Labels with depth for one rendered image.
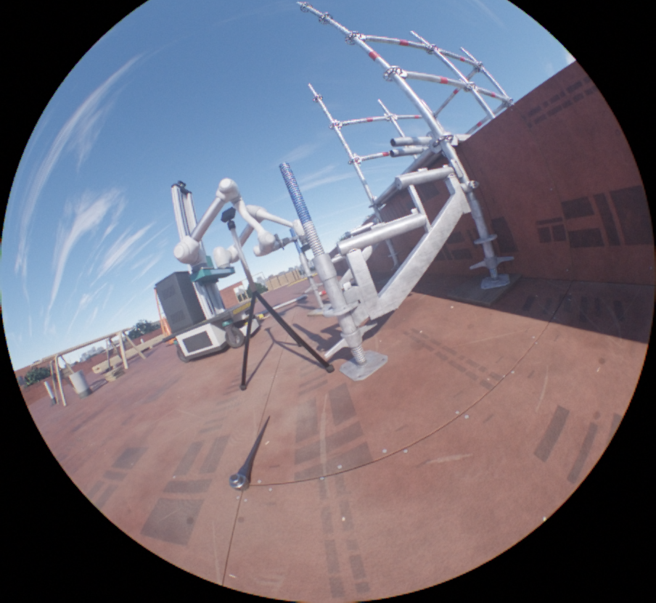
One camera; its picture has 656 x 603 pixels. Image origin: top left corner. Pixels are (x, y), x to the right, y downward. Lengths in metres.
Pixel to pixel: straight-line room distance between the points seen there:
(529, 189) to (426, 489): 0.97
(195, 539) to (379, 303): 0.83
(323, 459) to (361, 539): 0.21
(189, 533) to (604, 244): 1.34
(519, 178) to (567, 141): 0.30
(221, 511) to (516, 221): 1.33
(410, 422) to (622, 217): 0.90
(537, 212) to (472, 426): 0.79
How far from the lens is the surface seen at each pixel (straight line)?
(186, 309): 1.95
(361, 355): 0.70
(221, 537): 0.53
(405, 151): 1.22
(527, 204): 0.97
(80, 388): 3.77
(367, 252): 1.78
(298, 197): 0.65
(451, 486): 0.40
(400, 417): 0.50
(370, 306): 0.65
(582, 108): 0.90
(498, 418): 0.47
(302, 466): 0.51
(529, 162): 0.94
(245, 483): 0.53
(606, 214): 0.90
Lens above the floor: 0.38
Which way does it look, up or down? 3 degrees down
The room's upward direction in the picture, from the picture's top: 22 degrees counter-clockwise
